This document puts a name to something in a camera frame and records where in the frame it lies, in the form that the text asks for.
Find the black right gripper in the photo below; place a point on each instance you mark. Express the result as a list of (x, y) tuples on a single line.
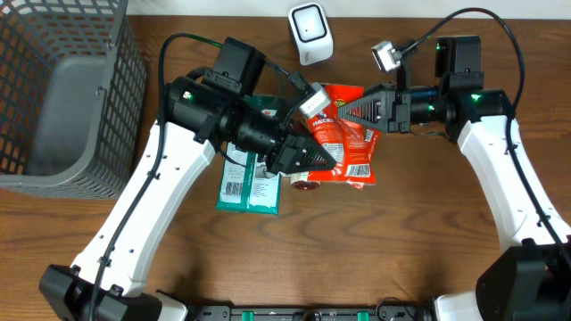
[(389, 108)]

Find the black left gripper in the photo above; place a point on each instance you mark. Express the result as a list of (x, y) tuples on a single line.
[(291, 161)]

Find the green lid jar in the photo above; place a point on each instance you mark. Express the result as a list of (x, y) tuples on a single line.
[(301, 181)]

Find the red snack packet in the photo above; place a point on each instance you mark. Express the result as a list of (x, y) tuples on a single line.
[(350, 144)]

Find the green white packet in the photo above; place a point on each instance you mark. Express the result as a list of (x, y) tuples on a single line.
[(248, 186)]

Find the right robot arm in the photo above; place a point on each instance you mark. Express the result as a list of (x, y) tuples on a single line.
[(531, 278)]

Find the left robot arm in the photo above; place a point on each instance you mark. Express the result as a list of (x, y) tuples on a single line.
[(198, 113)]

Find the white barcode scanner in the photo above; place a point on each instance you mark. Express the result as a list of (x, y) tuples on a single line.
[(310, 32)]

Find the grey plastic mesh basket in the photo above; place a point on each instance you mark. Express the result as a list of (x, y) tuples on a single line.
[(72, 95)]

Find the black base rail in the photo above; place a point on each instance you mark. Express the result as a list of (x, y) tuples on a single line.
[(388, 310)]

